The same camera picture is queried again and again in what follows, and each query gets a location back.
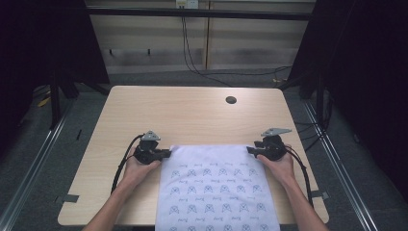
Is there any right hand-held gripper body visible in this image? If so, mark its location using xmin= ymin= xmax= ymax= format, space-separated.
xmin=254 ymin=127 xmax=293 ymax=162

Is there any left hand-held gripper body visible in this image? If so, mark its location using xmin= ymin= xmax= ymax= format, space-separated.
xmin=132 ymin=129 xmax=162 ymax=166

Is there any white patterned cloth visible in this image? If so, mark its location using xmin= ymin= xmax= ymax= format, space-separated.
xmin=154 ymin=143 xmax=281 ymax=231

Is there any person's left hand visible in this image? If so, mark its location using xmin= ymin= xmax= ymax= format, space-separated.
xmin=122 ymin=146 xmax=162 ymax=190

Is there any person's right hand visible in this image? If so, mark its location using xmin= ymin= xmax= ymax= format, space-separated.
xmin=256 ymin=143 xmax=296 ymax=191

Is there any grey tape strip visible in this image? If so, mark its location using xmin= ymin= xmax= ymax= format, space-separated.
xmin=310 ymin=190 xmax=330 ymax=201
xmin=55 ymin=193 xmax=80 ymax=205

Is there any black metal stand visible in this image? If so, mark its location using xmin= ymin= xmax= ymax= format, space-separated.
xmin=47 ymin=71 xmax=81 ymax=131
xmin=278 ymin=71 xmax=326 ymax=124

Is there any yellow floor object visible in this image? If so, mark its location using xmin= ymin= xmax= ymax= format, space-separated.
xmin=37 ymin=95 xmax=52 ymax=108

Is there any dark curtain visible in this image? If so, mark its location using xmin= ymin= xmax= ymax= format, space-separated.
xmin=0 ymin=0 xmax=111 ymax=158
xmin=288 ymin=0 xmax=408 ymax=203

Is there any black horizontal bar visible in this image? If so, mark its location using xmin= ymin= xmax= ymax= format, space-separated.
xmin=86 ymin=7 xmax=318 ymax=22

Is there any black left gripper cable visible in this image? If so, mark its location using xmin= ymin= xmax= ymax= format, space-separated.
xmin=110 ymin=133 xmax=146 ymax=195

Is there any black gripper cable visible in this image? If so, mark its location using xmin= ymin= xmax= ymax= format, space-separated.
xmin=284 ymin=146 xmax=315 ymax=208
xmin=110 ymin=133 xmax=146 ymax=195

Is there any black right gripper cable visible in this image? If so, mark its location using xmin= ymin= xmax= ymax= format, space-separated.
xmin=284 ymin=146 xmax=315 ymax=208

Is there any bundle of black cables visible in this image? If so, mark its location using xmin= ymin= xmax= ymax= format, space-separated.
xmin=293 ymin=117 xmax=332 ymax=152

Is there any aluminium floor rail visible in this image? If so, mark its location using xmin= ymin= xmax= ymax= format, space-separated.
xmin=302 ymin=99 xmax=383 ymax=231
xmin=0 ymin=98 xmax=77 ymax=231

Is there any black hanging wall cable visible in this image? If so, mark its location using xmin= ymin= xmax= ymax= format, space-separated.
xmin=180 ymin=7 xmax=233 ymax=88

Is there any white wall socket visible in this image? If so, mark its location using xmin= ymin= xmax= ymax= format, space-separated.
xmin=175 ymin=0 xmax=200 ymax=10

